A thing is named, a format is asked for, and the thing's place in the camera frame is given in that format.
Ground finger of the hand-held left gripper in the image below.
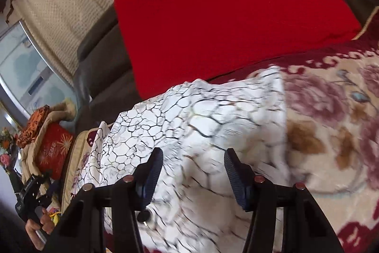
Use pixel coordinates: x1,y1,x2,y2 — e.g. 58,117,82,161
36,170,53,186
43,181,60,204

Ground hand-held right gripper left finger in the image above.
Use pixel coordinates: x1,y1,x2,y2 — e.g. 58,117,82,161
44,147,164,253

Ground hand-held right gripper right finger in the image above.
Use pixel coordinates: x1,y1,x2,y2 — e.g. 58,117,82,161
223,148,346,253

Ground white black patterned coat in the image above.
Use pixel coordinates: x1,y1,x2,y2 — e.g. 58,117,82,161
86,65,289,253

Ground person's left hand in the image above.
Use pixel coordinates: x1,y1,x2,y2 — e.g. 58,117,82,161
25,206,57,242

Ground beige jacket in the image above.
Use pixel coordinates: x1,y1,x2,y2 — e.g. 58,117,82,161
21,100,78,183

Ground red printed box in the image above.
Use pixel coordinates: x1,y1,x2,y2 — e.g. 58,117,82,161
37,123,75,181

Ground artificial flowers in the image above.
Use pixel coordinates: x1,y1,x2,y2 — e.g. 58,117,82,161
0,127,19,174

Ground orange black patterned cloth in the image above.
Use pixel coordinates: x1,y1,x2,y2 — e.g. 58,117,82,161
16,105,51,150

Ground silver refrigerator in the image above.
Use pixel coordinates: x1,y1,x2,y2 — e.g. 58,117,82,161
0,20,79,129

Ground dark brown leather sofa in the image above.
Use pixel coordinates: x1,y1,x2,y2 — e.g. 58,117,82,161
72,0,379,131

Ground floral sofa cover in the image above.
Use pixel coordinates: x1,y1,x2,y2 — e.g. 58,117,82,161
61,7,379,253

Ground red blanket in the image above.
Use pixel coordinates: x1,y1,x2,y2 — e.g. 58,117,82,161
114,0,362,100

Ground beige dotted curtain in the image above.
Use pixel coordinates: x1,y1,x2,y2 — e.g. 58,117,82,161
6,0,137,85

